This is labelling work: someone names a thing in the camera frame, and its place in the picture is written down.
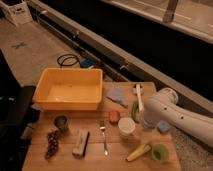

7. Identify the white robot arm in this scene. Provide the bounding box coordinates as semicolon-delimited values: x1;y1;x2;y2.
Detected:
141;88;213;147

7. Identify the yellow plastic tray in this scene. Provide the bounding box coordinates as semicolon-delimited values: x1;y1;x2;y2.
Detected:
33;68;103;111

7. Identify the light blue cloth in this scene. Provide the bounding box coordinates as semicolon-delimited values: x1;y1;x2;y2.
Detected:
106;87;128;108

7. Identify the blue object on floor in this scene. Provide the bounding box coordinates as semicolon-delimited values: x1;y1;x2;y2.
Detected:
80;59;94;68

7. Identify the small orange cup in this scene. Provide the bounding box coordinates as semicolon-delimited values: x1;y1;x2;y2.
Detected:
109;111;120;124

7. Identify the green pepper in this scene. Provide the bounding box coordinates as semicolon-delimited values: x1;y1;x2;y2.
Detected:
131;101;140;123

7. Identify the silver metal fork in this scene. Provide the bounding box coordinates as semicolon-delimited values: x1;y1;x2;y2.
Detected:
99;120;109;156

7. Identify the white paper cup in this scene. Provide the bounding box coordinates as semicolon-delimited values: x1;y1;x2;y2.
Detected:
118;117;135;138

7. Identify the dark metal cup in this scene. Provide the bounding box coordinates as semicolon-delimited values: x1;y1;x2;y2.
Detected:
54;115;69;132

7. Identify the blue sponge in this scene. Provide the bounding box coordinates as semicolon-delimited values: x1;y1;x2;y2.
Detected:
157;121;171;134

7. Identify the wooden scrub brush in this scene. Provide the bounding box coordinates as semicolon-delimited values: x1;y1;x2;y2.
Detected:
72;129;90;157

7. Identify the bunch of dark grapes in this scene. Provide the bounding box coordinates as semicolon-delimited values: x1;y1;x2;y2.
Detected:
45;130;60;160

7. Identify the small green bowl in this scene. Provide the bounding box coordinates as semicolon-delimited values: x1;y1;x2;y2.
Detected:
151;144;169;163

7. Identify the black chair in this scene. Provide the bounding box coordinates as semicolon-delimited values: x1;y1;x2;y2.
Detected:
0;49;40;171

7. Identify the white storage box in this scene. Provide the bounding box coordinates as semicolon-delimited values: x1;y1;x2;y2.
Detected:
0;0;33;26

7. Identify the black coiled cable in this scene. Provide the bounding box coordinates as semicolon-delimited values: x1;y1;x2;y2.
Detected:
56;53;81;69

